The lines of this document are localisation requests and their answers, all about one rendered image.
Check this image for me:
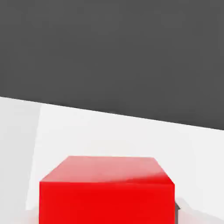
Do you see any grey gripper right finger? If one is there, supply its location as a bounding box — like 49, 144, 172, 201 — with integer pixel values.
174, 197, 224, 224

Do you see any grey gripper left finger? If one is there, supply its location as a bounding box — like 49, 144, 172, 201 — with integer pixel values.
7, 208, 40, 224

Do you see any small red cube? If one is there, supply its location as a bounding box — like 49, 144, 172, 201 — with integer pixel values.
38, 155, 175, 224

